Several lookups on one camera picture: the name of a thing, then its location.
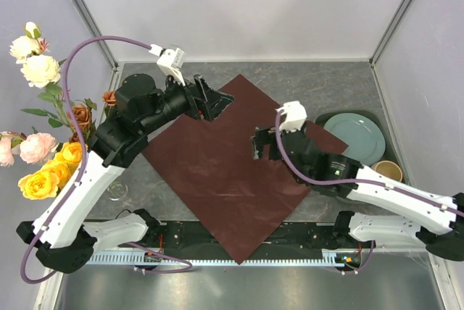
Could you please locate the brown rose stem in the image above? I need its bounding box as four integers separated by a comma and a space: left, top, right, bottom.
72, 91, 116, 143

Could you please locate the blue slotted cable duct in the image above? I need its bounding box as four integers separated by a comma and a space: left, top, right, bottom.
87, 248, 345, 267

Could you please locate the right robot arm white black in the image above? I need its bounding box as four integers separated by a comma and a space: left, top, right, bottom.
252, 127, 463, 261

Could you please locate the white rose stem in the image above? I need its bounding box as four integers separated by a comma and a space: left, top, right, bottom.
9, 21, 75, 130

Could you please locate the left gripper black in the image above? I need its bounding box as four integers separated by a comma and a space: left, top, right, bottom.
141, 68, 235, 135

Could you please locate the clear glass vase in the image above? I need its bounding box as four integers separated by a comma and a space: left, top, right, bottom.
107, 180, 129, 201

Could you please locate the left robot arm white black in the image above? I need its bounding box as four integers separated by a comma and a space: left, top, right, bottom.
17, 74, 234, 274

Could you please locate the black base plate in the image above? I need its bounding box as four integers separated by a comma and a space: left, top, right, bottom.
140, 221, 372, 250

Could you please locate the pink rose stem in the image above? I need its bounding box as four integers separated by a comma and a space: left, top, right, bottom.
1, 131, 59, 167

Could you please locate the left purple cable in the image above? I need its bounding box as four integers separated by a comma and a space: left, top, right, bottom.
20, 35, 193, 285

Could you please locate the yellow rose stem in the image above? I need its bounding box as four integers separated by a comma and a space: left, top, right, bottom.
18, 142, 83, 200

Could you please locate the dark green tray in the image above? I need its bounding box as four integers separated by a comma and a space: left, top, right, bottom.
315, 110, 405, 182

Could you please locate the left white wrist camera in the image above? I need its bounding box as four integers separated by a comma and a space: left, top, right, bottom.
149, 44, 185, 76

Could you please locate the dark red wrapping paper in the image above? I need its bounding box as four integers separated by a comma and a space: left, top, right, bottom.
141, 73, 349, 264

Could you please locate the purple cable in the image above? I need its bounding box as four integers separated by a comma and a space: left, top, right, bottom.
20, 35, 193, 285
275, 109, 464, 275

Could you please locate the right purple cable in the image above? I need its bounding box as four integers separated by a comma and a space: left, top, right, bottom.
275, 109, 464, 275

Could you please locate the teal ceramic plate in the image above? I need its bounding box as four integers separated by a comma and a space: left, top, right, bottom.
323, 112, 386, 166

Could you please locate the beige ceramic mug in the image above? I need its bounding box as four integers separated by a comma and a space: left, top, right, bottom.
371, 160, 403, 182

